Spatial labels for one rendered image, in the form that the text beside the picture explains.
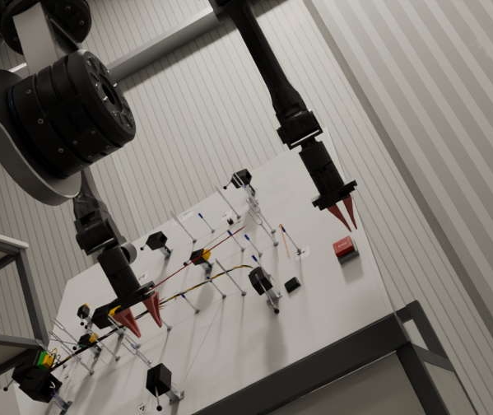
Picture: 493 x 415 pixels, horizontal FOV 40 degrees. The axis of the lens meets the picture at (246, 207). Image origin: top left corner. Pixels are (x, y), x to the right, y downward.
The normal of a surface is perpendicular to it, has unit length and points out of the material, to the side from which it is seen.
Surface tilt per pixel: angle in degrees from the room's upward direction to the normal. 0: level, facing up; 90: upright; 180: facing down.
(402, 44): 90
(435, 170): 90
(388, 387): 90
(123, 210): 90
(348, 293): 53
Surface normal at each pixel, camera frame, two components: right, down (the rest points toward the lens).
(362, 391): -0.41, -0.26
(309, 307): -0.54, -0.71
